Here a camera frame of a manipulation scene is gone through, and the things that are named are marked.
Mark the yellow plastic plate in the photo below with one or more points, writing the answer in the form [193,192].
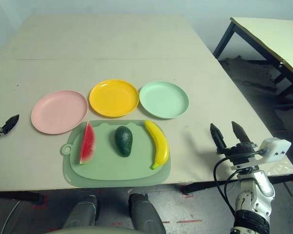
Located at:
[114,97]

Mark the grey robot left leg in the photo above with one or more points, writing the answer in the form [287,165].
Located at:
[83,212]

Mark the clear plastic bag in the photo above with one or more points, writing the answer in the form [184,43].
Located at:
[283,169]

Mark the pink plastic plate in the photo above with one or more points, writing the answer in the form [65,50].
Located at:
[59,112]

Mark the side table with black legs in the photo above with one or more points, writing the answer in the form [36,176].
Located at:
[266,34]

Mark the dark green avocado toy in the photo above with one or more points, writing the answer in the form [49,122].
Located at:
[123,141]

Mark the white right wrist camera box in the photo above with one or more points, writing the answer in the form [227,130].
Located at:
[276,148]

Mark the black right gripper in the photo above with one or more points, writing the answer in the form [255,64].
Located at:
[241,153]

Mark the green cutting board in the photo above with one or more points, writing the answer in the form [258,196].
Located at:
[136,168]

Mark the watermelon slice toy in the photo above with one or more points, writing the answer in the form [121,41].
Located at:
[88,146]

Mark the mint green plastic plate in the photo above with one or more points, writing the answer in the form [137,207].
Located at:
[164,100]

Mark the grey robot torso shell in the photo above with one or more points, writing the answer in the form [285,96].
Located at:
[92,230]

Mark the black table frame bar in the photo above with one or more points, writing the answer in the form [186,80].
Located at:
[14,196]
[202,186]

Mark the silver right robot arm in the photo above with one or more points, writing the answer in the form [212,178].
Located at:
[256,195]

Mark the yellow banana toy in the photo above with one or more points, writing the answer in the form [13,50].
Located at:
[161,146]

